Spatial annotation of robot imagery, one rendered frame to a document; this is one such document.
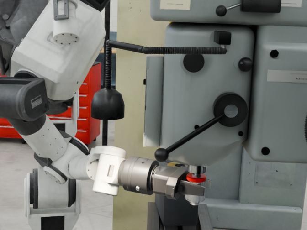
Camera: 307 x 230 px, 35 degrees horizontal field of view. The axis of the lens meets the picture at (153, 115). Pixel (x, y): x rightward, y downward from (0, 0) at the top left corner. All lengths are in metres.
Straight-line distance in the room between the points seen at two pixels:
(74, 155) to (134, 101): 1.46
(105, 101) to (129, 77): 1.85
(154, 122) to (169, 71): 0.14
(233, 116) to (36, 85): 0.53
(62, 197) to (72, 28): 0.71
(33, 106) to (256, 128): 0.57
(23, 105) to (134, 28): 1.67
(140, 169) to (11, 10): 0.56
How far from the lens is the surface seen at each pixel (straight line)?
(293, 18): 1.03
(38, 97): 1.30
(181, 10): 1.00
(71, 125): 1.69
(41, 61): 1.32
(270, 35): 1.03
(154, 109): 1.12
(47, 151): 1.42
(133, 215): 3.10
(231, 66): 1.04
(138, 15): 2.84
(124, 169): 1.21
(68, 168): 1.44
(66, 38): 1.26
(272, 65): 1.03
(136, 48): 0.91
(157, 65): 1.10
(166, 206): 1.70
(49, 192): 1.75
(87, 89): 5.69
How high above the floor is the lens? 1.65
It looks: 12 degrees down
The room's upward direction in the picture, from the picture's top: 2 degrees clockwise
